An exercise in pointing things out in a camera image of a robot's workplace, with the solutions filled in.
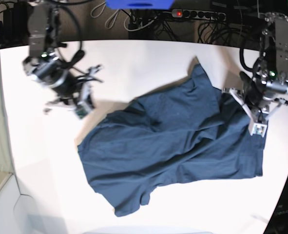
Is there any black power strip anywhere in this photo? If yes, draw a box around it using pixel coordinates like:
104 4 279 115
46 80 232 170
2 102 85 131
171 9 226 21

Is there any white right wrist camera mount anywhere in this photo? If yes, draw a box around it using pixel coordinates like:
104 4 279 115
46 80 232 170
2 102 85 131
43 64 103 120

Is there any dark blue t-shirt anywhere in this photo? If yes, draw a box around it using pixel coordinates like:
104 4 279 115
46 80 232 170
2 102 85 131
77 64 266 217

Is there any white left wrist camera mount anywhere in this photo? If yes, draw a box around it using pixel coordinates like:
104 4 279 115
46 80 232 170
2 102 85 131
222 88 288 137

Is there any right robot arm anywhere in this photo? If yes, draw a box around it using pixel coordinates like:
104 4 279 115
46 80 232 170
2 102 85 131
22 0 102 111

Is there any white looped cable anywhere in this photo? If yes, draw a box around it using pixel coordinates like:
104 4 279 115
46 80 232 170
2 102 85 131
90 0 121 29

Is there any blue plastic bin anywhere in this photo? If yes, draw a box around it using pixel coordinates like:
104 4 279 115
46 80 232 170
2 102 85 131
106 0 174 10

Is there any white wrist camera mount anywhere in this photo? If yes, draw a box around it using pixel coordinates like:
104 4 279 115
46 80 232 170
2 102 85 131
43 64 103 120
222 88 288 137

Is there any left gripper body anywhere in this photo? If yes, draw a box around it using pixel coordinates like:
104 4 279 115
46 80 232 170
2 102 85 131
241 72 276 115

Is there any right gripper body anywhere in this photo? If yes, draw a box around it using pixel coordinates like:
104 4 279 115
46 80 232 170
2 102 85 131
51 70 102 107

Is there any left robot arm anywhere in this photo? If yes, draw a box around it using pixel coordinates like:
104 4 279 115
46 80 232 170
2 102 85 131
239 12 288 114

